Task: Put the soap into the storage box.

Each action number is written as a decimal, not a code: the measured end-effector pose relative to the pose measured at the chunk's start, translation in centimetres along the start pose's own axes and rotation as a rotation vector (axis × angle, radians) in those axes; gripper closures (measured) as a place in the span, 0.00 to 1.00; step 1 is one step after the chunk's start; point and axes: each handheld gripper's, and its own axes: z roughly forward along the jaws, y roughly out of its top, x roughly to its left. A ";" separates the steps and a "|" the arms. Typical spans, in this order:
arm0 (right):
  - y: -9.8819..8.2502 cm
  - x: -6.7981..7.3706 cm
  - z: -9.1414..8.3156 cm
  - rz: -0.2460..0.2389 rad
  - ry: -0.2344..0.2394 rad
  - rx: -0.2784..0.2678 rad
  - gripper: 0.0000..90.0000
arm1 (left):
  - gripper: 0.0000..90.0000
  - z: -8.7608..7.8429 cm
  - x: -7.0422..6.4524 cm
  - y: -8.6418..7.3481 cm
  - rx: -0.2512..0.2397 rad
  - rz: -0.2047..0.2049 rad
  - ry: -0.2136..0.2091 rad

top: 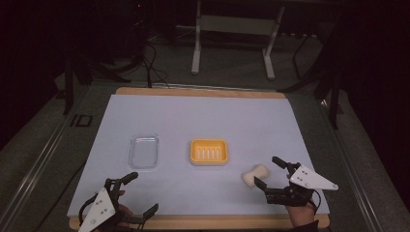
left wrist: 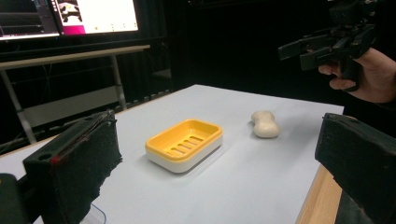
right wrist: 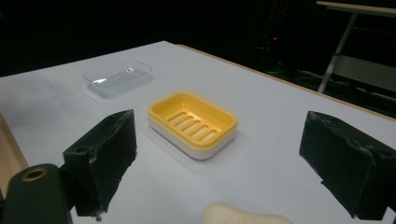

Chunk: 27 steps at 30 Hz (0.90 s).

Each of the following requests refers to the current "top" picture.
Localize wooden table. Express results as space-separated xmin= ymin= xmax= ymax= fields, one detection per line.
xmin=68 ymin=86 xmax=331 ymax=231

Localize person's right hand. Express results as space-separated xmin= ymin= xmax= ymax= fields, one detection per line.
xmin=285 ymin=200 xmax=319 ymax=228

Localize yellow soap dish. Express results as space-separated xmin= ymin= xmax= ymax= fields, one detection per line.
xmin=189 ymin=137 xmax=230 ymax=166

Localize black floor cables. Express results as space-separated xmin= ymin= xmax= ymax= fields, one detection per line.
xmin=140 ymin=41 xmax=171 ymax=89

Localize white metal stand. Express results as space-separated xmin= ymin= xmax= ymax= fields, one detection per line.
xmin=190 ymin=0 xmax=286 ymax=81

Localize clear plastic lid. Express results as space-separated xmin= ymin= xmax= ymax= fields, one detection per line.
xmin=128 ymin=132 xmax=160 ymax=170

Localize metal floor rail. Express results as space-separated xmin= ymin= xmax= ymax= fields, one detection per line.
xmin=0 ymin=91 xmax=91 ymax=232
xmin=315 ymin=96 xmax=386 ymax=232

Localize person's left hand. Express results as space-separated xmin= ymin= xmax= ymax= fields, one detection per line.
xmin=117 ymin=190 xmax=135 ymax=227

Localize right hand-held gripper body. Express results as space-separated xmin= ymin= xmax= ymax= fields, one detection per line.
xmin=264 ymin=161 xmax=339 ymax=207

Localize black rectangular floor frame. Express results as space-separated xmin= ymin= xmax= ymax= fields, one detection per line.
xmin=70 ymin=113 xmax=94 ymax=129

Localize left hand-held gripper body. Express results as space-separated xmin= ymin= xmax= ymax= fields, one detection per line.
xmin=77 ymin=178 xmax=145 ymax=232

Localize light blue table mat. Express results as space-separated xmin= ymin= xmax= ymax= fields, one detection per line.
xmin=67 ymin=93 xmax=331 ymax=218

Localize white soap bar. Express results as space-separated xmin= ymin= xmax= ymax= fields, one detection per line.
xmin=242 ymin=163 xmax=271 ymax=188

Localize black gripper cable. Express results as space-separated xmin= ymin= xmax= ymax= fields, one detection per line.
xmin=77 ymin=192 xmax=99 ymax=224
xmin=309 ymin=188 xmax=323 ymax=215

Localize black stand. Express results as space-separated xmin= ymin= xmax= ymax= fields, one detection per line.
xmin=278 ymin=30 xmax=345 ymax=131
xmin=61 ymin=52 xmax=132 ymax=116

